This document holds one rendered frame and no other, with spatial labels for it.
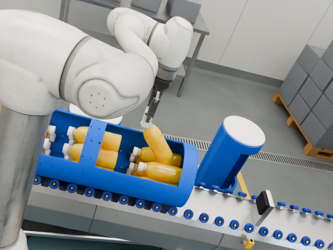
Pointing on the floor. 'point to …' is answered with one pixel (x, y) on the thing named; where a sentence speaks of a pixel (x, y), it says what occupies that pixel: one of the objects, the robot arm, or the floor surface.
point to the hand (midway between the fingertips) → (147, 117)
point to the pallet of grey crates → (311, 99)
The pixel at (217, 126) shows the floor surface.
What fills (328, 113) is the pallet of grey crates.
